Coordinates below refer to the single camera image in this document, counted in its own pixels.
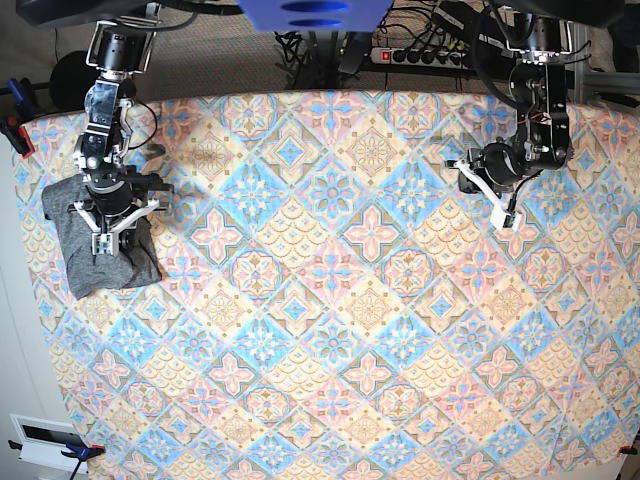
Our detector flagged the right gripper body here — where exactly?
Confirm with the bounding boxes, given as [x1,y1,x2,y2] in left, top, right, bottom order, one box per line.
[68,168,173,256]

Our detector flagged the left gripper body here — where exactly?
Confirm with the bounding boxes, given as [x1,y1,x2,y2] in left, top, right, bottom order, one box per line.
[455,140,526,231]

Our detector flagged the grey t-shirt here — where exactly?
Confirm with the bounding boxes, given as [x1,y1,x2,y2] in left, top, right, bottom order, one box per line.
[41,175,162,300]

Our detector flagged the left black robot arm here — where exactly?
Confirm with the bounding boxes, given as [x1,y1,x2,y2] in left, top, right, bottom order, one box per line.
[447,10,573,230]

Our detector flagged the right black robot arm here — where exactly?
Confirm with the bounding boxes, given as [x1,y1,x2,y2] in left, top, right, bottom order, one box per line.
[68,21,173,256]

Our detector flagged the black power strip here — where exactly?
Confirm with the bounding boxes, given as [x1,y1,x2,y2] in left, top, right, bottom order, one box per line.
[369,47,468,70]

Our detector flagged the black round stool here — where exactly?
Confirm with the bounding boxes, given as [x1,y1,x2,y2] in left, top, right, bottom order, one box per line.
[49,50,99,112]

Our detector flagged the red blue table clamp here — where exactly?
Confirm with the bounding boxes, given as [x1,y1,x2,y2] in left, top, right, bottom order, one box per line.
[1,78,41,158]

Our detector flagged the patterned colourful tablecloth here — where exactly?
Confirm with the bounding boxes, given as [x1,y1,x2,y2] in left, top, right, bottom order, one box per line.
[14,92,639,479]

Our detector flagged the orange blue corner clamp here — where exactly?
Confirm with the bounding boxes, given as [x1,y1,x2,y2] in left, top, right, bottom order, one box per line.
[8,438,106,480]

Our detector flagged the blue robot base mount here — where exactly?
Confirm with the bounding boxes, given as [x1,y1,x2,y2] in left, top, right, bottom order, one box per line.
[238,0,393,33]

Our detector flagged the white wall outlet box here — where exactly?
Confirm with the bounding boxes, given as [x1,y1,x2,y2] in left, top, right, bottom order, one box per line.
[8,414,83,473]

